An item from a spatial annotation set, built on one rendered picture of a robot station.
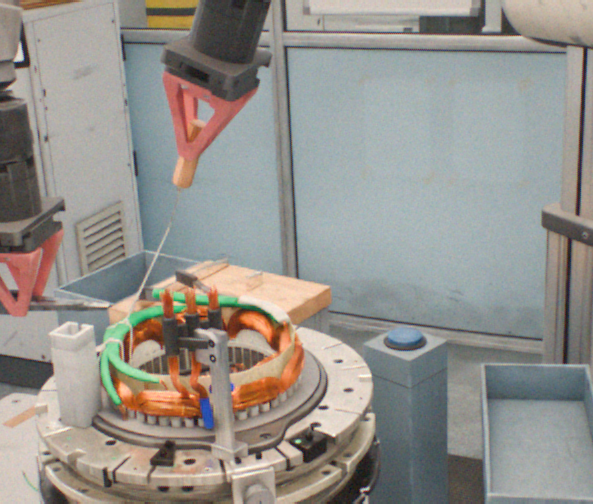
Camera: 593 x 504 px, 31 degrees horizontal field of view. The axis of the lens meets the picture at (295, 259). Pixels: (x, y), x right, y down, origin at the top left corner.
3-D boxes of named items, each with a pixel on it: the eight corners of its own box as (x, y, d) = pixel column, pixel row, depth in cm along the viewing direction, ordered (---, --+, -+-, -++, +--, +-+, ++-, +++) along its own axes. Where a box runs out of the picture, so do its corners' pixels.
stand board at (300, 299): (109, 326, 131) (107, 308, 130) (209, 276, 145) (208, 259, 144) (238, 361, 120) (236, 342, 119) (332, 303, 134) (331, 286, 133)
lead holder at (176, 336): (162, 356, 87) (158, 317, 86) (191, 336, 90) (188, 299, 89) (200, 364, 85) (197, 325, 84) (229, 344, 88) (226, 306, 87)
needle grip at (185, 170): (169, 183, 95) (187, 122, 92) (177, 178, 97) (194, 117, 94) (185, 190, 95) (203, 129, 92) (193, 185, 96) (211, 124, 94)
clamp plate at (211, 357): (217, 368, 86) (214, 336, 85) (194, 361, 87) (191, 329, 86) (221, 366, 86) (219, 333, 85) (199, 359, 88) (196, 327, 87)
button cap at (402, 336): (407, 350, 122) (407, 342, 121) (380, 341, 124) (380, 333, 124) (429, 339, 124) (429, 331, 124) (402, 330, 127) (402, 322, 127)
